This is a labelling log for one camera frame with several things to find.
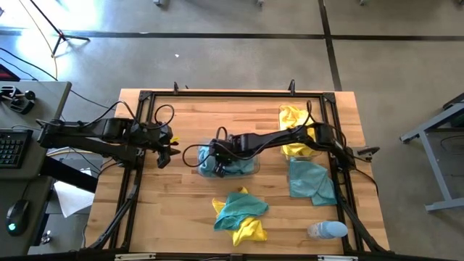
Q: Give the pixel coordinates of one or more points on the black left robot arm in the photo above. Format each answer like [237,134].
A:
[108,130]

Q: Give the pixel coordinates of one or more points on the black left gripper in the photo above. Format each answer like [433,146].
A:
[164,145]

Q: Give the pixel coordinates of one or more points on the grey metal table frame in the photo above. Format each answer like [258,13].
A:
[436,170]

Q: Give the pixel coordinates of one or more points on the metal caster wheel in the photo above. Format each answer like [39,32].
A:
[45,237]

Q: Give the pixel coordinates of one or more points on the white and blue bottle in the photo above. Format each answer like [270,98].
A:
[326,230]

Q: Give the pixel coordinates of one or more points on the black desk crossbar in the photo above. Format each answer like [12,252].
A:
[69,174]

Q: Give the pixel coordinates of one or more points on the black computer mouse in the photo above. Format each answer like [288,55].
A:
[17,217]

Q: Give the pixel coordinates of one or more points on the black keyboard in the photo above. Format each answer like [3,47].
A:
[14,148]

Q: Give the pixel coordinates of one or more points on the white flat strip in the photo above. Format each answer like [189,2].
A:
[134,257]
[337,258]

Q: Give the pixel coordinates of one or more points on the black tripod stand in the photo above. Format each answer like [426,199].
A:
[61,35]

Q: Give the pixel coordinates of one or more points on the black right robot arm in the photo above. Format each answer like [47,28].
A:
[275,137]

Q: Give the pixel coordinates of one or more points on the black desk clamp tool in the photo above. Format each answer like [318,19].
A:
[20,101]

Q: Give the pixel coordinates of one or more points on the black table clamp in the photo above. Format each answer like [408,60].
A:
[291,86]
[176,87]

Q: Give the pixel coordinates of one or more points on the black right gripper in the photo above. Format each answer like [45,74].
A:
[224,152]

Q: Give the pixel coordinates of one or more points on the small yellow gripper tag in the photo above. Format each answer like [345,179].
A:
[174,139]

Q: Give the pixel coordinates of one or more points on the white paper sheet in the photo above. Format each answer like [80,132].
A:
[72,199]

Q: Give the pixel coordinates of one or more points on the clear plastic basket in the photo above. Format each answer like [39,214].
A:
[253,152]
[316,110]

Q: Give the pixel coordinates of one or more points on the black aluminium table frame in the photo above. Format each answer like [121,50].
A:
[235,94]

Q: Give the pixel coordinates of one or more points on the grey desk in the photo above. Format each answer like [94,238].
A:
[40,116]

